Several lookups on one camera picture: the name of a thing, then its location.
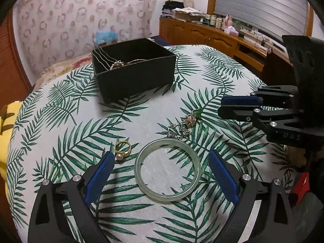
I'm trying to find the open cardboard box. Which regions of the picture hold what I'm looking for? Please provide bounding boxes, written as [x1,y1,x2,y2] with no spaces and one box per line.
[173,7,200,22]

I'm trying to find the floral blanket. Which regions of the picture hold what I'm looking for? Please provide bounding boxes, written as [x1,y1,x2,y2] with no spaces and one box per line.
[33,56,94,89]

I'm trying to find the navy blue cloth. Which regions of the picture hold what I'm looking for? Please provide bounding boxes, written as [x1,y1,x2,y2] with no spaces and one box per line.
[148,35,169,46]

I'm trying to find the person's right forearm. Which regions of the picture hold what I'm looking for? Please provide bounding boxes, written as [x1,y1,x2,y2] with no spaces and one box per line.
[288,145,308,175]

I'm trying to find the circle print curtain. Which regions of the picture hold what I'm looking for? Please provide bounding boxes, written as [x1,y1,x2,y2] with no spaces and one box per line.
[13,0,157,74]

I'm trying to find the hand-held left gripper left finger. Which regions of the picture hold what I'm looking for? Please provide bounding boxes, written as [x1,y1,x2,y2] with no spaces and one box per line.
[28,150,115,243]

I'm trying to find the white power strip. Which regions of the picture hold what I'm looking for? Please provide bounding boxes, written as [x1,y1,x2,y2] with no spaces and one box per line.
[240,28,266,41]

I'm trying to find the yellow plush toy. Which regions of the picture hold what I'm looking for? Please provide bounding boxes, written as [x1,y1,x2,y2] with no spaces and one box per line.
[0,101,23,183]

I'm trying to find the wooden louvered wardrobe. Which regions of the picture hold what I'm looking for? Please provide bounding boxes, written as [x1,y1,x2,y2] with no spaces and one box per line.
[0,10,32,107]

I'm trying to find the grey window blind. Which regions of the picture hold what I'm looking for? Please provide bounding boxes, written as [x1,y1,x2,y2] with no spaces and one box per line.
[214,0,308,37]

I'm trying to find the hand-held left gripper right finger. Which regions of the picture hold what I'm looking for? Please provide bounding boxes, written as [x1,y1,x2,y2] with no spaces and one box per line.
[208,150,299,243]

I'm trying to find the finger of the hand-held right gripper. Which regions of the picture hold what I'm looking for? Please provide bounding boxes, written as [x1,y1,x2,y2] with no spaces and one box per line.
[221,85,299,109]
[218,105,304,148]

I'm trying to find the gold pearl ring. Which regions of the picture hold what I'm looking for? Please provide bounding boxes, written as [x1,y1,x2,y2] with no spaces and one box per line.
[113,140,132,161]

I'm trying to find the pink tissue box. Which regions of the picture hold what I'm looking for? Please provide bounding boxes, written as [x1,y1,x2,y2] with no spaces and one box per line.
[224,26,240,36]

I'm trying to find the stack of folded clothes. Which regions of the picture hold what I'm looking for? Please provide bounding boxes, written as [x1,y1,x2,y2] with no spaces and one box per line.
[162,1,184,16]

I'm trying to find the black jewelry box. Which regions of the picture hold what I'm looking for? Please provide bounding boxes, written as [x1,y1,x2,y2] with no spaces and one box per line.
[92,38,177,104]

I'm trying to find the silver chain charm bracelet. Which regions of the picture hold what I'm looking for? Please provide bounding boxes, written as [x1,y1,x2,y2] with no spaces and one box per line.
[163,114,200,140]

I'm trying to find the blue plastic bag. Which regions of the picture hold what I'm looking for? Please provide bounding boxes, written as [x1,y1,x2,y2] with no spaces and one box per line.
[95,30,117,43]

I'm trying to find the pale green jade bangle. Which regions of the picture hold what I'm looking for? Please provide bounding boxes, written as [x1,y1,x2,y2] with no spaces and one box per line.
[135,138,201,202]

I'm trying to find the long wooden cabinet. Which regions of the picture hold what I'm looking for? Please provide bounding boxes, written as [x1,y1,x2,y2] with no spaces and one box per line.
[159,16,294,81]

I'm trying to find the red cloth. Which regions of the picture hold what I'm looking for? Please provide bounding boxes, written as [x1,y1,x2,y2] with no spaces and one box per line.
[294,172,311,200]

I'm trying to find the row of cosmetic bottles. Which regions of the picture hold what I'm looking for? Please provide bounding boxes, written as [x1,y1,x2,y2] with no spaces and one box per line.
[201,14,223,28]

